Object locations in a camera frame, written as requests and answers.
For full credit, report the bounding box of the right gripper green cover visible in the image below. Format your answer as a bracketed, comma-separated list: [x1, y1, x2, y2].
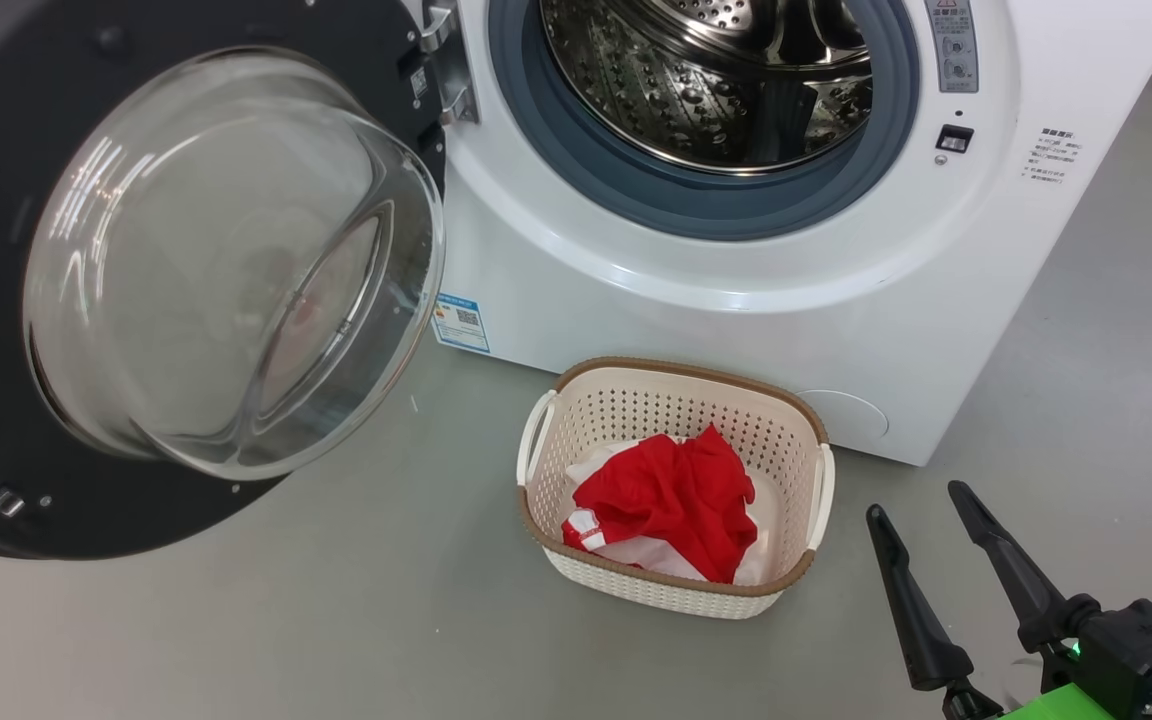
[865, 480, 1152, 720]

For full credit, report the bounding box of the plain red garment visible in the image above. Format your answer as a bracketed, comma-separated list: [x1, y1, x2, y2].
[636, 424, 758, 585]

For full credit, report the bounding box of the cream perforated laundry basket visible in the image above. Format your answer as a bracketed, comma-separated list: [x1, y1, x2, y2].
[517, 356, 836, 621]

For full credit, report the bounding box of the white front-load washing machine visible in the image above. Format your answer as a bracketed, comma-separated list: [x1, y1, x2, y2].
[421, 0, 1152, 467]

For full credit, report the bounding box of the grey rubber door gasket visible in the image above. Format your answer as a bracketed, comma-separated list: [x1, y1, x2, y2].
[488, 0, 922, 243]

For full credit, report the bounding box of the silver door hinge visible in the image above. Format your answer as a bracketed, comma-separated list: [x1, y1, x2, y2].
[421, 0, 482, 127]

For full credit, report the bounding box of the round filter cover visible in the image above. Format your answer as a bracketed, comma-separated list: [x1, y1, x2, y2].
[798, 390, 890, 442]

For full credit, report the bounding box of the steel washer drum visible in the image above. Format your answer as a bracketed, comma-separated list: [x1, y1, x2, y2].
[541, 0, 877, 177]

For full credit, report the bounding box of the blue energy label sticker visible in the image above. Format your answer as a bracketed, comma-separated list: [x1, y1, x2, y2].
[431, 292, 491, 353]

